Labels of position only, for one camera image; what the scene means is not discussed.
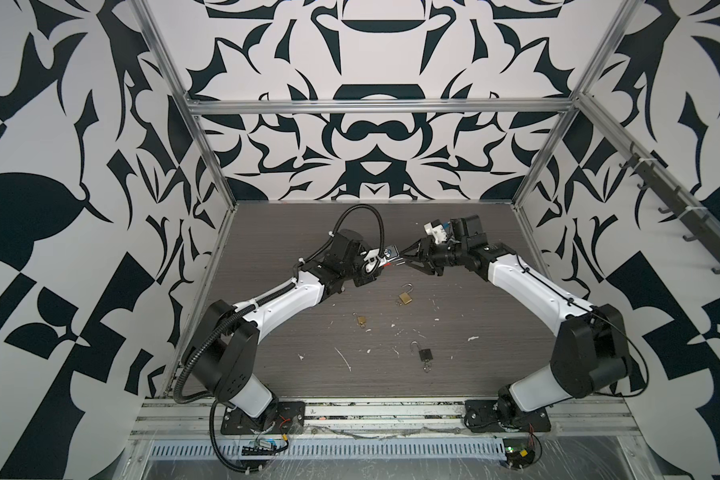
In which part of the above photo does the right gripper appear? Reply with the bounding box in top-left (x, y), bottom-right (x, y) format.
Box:
top-left (399, 236), bottom-right (468, 276)

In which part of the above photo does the red padlock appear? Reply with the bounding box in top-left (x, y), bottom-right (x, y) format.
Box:
top-left (380, 245), bottom-right (405, 267)

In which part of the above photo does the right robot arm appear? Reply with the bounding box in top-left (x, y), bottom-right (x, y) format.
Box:
top-left (400, 215), bottom-right (637, 419)

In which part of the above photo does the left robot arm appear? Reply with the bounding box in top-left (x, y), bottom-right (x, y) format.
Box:
top-left (172, 204), bottom-right (387, 419)

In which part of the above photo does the large brass padlock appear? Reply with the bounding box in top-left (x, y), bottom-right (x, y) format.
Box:
top-left (398, 283), bottom-right (414, 306)

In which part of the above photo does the black padlock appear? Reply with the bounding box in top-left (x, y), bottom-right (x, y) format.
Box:
top-left (410, 341), bottom-right (434, 373)

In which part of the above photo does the left circuit board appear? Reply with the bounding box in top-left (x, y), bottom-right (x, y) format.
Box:
top-left (240, 436), bottom-right (290, 456)

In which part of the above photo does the circuit board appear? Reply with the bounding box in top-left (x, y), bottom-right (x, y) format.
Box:
top-left (500, 442), bottom-right (538, 471)
top-left (240, 436), bottom-right (290, 456)

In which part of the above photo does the right circuit board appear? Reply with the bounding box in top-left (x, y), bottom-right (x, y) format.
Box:
top-left (500, 442), bottom-right (538, 471)

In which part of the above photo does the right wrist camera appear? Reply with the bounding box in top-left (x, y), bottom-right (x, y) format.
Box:
top-left (424, 220), bottom-right (453, 245)

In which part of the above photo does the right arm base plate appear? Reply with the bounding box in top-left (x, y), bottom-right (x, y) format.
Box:
top-left (463, 399), bottom-right (552, 433)

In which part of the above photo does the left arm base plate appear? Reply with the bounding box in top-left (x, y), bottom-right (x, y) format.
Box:
top-left (220, 401), bottom-right (306, 435)

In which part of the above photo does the white cable duct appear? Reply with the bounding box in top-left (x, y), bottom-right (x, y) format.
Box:
top-left (149, 437), bottom-right (506, 461)

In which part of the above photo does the black corrugated cable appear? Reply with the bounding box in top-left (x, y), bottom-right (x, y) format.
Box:
top-left (208, 400), bottom-right (265, 474)

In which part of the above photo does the aluminium front rail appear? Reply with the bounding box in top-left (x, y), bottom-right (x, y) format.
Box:
top-left (130, 397), bottom-right (640, 439)

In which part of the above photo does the wall hook rack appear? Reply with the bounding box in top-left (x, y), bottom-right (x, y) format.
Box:
top-left (620, 141), bottom-right (720, 275)

